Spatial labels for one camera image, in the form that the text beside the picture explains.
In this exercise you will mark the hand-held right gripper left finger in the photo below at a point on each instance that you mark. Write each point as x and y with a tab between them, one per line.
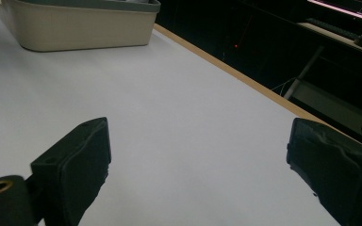
75	163

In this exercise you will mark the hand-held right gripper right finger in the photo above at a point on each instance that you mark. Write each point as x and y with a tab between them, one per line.
336	169

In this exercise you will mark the beige basket with grey rim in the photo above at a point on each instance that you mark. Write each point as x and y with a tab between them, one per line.
81	28

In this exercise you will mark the white table mat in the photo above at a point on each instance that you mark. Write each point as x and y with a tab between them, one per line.
185	125

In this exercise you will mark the keyboard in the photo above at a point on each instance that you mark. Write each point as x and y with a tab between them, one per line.
333	28

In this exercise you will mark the dark monitor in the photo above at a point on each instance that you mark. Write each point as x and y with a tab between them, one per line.
352	8

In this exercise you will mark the grey metal frame desk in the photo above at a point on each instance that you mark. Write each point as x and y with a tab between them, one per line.
326	103

